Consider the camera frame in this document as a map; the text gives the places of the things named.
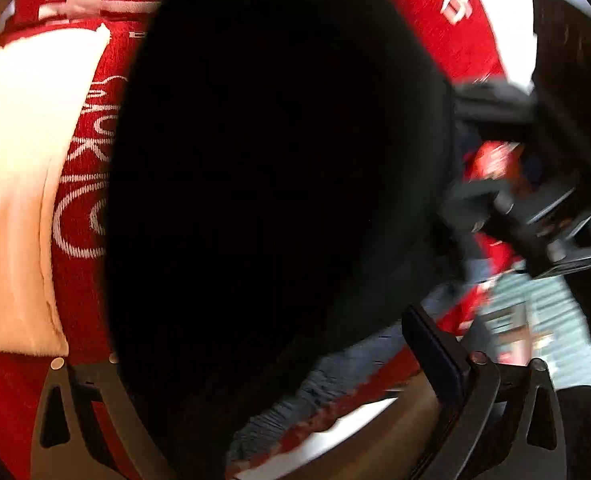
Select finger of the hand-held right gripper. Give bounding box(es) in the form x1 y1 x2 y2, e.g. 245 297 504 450
440 175 569 273
453 80 539 128

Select brown wooden bed frame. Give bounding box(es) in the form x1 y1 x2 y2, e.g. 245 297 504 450
295 375 446 461

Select cream cloth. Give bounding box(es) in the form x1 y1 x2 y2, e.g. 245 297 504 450
0 22 113 356

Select black pants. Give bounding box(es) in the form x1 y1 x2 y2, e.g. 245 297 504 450
102 0 476 480

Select pale green striped cloth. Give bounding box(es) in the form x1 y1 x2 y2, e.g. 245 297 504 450
475 270 591 391

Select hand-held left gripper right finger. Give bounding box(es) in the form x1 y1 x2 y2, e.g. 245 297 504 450
402 304 561 480

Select red printed blanket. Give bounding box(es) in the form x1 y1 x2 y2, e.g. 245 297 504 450
0 0 531 480

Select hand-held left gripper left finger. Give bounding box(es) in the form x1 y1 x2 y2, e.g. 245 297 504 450
30 352 176 480

